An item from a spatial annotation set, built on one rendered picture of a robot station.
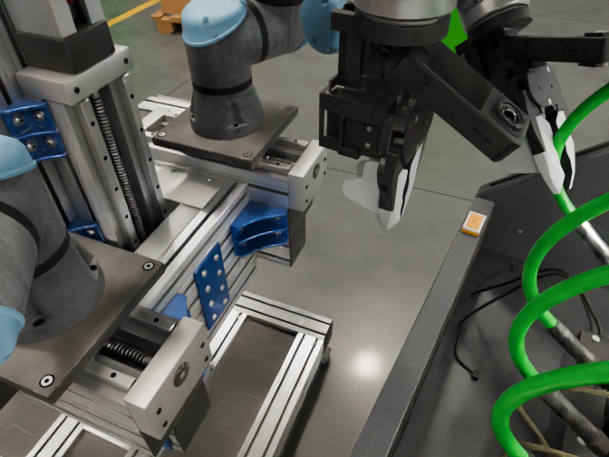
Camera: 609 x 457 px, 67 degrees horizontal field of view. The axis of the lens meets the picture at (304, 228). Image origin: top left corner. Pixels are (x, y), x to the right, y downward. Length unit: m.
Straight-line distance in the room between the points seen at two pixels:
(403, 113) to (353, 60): 0.06
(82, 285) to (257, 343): 1.00
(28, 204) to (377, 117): 0.37
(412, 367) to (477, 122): 0.40
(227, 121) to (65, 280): 0.44
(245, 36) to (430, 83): 0.56
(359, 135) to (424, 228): 1.92
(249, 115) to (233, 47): 0.13
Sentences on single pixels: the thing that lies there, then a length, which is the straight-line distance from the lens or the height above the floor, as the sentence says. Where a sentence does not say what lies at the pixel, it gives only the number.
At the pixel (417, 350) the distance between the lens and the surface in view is 0.69.
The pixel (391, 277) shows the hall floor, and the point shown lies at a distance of 2.05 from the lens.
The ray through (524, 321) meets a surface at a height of 1.19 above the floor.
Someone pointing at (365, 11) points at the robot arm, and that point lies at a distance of 0.36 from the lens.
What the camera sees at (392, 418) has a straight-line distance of 0.64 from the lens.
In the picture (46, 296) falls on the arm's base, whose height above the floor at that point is 1.10.
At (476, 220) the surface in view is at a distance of 0.89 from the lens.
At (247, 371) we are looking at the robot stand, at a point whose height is 0.21.
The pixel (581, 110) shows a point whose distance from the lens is 0.58.
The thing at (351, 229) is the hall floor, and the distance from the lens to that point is 2.24.
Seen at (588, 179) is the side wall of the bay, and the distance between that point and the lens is 0.92.
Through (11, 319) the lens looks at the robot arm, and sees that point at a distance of 0.47.
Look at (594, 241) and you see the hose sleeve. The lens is 0.65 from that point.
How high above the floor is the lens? 1.52
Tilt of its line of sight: 43 degrees down
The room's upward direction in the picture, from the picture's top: 1 degrees counter-clockwise
